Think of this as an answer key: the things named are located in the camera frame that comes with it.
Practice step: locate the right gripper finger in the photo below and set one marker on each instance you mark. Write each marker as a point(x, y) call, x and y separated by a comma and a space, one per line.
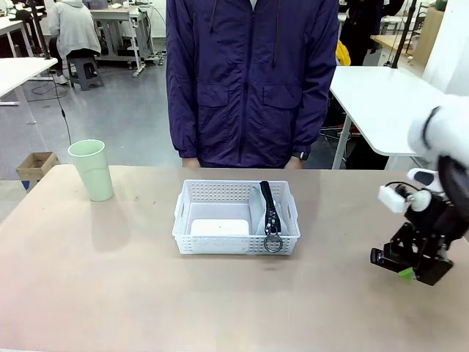
point(427, 253)
point(401, 240)

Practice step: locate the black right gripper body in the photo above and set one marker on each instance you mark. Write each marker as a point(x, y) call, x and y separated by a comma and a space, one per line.
point(434, 220)

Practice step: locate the black stapler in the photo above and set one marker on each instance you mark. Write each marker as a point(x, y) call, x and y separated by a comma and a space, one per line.
point(379, 256)

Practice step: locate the grey pencil case black zipper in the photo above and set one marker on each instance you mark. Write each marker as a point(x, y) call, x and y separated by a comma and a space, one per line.
point(271, 212)

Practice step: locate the white rectangular box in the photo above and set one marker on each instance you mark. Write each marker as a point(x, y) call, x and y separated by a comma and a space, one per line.
point(220, 227)

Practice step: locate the pale green plastic cup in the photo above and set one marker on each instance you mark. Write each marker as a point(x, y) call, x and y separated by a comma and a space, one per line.
point(93, 172)

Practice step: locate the person's left forearm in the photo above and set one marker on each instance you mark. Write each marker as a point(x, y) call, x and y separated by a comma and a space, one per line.
point(315, 117)

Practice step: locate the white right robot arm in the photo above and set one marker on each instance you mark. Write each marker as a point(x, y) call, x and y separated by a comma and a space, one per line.
point(450, 128)

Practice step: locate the person's right forearm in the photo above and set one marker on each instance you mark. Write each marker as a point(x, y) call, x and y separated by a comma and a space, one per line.
point(183, 121)

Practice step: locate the white perforated plastic basket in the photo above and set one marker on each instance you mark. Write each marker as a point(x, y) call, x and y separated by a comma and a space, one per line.
point(220, 243)

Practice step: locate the person's left hand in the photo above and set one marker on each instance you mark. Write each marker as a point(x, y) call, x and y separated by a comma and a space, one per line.
point(294, 163)

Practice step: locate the person's right hand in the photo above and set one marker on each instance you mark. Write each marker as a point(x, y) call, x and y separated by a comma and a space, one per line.
point(190, 163)

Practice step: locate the black wristwatch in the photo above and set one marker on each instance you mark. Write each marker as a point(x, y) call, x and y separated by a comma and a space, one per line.
point(302, 155)

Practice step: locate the large white side table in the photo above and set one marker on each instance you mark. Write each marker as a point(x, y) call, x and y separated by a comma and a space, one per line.
point(377, 95)

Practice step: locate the black clamp pole slanted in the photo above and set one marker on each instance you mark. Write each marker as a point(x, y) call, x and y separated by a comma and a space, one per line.
point(403, 40)

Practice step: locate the tall brown cardboard panel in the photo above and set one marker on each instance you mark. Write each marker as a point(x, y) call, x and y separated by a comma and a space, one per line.
point(430, 36)

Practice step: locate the wooden background table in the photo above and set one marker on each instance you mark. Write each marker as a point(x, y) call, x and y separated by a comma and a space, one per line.
point(388, 41)

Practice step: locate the yellow garment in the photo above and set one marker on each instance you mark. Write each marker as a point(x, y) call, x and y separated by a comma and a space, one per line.
point(343, 53)

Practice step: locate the background person in black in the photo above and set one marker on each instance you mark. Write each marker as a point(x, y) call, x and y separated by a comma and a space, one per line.
point(361, 33)

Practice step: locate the person in dark blue jacket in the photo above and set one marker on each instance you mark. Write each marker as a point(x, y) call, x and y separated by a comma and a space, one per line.
point(249, 91)

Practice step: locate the grey plastic step stool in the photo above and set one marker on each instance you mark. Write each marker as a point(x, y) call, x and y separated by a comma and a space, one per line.
point(86, 71)

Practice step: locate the white background workbench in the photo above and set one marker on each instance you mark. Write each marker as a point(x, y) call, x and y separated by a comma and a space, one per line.
point(117, 14)

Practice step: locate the small open cardboard box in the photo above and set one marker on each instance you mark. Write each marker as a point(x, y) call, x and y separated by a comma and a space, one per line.
point(34, 163)

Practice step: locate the background person in grey hoodie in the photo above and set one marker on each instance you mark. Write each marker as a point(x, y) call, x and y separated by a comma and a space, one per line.
point(75, 31)

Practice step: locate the black clamp pole upright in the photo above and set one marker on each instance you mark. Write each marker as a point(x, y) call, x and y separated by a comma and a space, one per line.
point(38, 33)

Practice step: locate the white table with black pole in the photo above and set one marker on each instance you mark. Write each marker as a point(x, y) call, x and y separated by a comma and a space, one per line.
point(18, 69)

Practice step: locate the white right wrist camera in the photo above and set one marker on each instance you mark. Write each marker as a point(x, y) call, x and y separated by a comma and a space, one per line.
point(392, 198)

